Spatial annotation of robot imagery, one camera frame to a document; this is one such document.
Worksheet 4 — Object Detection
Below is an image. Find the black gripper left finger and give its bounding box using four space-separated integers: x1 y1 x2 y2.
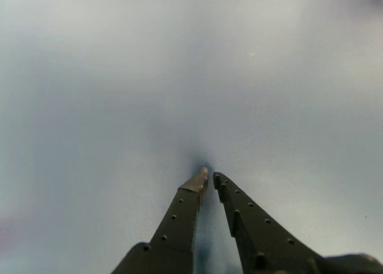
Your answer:
112 167 209 274

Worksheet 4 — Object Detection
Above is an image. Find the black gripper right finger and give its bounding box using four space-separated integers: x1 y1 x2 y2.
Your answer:
212 171 329 274

